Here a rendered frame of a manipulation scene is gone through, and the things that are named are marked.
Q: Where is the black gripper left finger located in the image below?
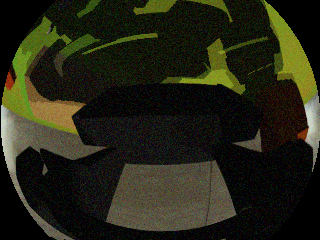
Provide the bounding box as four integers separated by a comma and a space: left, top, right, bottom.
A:
40, 147, 125, 221

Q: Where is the red-handled awl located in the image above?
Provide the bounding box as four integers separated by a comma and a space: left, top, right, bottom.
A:
5, 64, 16, 91

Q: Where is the tan wooden panel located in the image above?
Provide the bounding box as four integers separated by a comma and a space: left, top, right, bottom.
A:
24, 45, 116, 129

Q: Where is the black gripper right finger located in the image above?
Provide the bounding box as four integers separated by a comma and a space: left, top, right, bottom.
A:
215, 140, 293, 215

